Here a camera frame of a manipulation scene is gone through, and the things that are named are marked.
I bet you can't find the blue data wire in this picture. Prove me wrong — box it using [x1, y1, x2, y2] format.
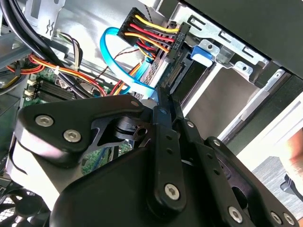
[99, 27, 157, 98]

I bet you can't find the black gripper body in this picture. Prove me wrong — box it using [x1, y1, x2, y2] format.
[48, 146, 228, 227]

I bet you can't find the disk power wire with connector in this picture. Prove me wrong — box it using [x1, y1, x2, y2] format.
[117, 8, 191, 63]

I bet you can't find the hard disk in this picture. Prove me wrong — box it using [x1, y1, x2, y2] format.
[163, 46, 216, 102]

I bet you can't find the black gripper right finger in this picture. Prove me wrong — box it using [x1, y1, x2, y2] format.
[169, 94, 299, 227]

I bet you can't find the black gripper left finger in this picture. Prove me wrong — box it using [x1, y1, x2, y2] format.
[7, 87, 187, 209]

